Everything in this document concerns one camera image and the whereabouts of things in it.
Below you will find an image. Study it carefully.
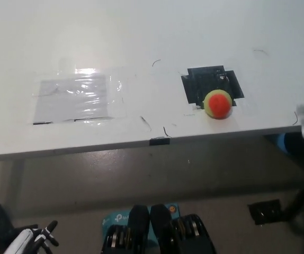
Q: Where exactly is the black tape patch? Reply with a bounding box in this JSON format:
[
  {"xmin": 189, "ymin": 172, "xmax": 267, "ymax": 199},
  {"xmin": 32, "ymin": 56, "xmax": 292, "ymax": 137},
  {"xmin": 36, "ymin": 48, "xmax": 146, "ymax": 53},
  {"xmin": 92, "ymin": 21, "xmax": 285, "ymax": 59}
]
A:
[{"xmin": 181, "ymin": 64, "xmax": 246, "ymax": 111}]

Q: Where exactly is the black floor socket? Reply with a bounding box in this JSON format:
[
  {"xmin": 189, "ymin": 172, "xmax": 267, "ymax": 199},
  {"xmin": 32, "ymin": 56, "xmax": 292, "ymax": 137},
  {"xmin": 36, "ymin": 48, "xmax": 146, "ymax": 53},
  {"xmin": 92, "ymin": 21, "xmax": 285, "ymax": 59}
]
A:
[{"xmin": 247, "ymin": 199, "xmax": 283, "ymax": 226}]

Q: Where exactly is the teal tp-link box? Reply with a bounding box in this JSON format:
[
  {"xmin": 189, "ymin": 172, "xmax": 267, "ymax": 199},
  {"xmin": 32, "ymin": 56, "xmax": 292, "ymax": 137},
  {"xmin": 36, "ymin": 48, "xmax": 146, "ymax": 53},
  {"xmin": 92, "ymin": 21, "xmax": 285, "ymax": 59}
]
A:
[{"xmin": 101, "ymin": 202, "xmax": 181, "ymax": 242}]

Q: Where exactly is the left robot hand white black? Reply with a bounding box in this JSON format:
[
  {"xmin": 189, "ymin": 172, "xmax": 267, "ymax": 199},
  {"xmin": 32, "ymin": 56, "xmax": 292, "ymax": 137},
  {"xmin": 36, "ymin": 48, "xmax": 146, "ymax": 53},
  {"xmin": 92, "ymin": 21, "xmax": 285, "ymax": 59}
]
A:
[{"xmin": 2, "ymin": 220, "xmax": 60, "ymax": 254}]

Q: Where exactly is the blue round object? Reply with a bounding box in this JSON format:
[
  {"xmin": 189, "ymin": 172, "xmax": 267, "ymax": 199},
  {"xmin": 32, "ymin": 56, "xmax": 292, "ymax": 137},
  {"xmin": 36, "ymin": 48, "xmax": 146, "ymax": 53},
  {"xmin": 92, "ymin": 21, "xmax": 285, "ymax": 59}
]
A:
[{"xmin": 274, "ymin": 133, "xmax": 295, "ymax": 157}]

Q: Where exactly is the clear plastic film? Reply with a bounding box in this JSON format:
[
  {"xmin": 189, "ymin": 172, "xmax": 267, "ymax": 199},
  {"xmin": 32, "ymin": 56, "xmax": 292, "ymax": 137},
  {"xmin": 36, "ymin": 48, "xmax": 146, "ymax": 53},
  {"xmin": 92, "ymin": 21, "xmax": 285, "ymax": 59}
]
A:
[{"xmin": 31, "ymin": 57, "xmax": 129, "ymax": 125}]

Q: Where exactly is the small black tape strip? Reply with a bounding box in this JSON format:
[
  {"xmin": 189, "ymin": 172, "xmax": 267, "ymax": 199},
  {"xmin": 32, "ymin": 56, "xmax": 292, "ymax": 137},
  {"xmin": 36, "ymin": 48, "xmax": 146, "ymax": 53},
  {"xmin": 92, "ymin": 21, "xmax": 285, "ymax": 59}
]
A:
[{"xmin": 149, "ymin": 137, "xmax": 171, "ymax": 147}]

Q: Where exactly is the orange and yellow tennis ball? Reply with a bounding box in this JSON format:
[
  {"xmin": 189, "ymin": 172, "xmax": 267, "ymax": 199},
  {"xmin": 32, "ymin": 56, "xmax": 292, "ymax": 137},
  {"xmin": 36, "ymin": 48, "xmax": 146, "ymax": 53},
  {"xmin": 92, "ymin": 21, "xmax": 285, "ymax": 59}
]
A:
[{"xmin": 203, "ymin": 89, "xmax": 233, "ymax": 120}]

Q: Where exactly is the clear plastic taped sheet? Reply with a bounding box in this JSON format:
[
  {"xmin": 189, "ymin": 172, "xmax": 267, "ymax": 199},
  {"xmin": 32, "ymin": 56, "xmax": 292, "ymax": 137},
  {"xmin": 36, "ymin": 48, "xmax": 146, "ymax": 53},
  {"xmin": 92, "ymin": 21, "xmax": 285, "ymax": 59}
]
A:
[{"xmin": 32, "ymin": 74, "xmax": 111, "ymax": 124}]

